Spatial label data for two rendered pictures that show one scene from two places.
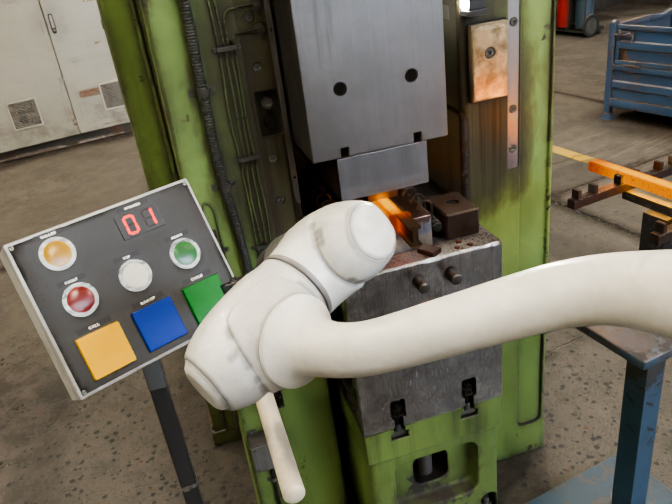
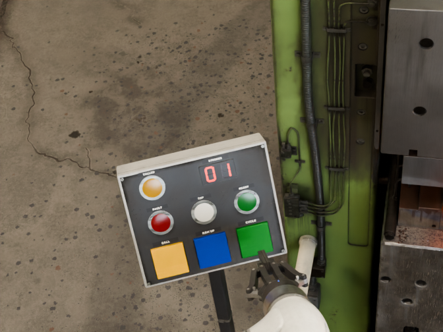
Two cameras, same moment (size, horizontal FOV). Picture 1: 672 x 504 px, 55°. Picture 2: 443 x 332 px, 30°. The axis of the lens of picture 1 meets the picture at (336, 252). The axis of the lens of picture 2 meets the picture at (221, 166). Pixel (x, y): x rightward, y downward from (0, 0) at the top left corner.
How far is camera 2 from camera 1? 0.99 m
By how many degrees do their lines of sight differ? 32
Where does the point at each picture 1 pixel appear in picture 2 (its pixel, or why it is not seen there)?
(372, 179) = (434, 176)
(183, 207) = (256, 165)
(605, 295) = not seen: outside the picture
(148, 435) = not seen: hidden behind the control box
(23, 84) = not seen: outside the picture
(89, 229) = (178, 172)
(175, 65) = (288, 31)
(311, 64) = (396, 89)
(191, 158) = (287, 95)
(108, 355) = (170, 265)
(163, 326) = (214, 253)
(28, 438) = (141, 156)
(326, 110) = (402, 122)
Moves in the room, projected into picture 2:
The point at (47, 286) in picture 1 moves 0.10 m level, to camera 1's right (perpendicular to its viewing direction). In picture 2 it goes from (140, 209) to (179, 222)
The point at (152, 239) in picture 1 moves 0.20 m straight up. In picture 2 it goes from (223, 187) to (213, 124)
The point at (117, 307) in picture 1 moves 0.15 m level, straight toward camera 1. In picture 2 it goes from (184, 232) to (178, 288)
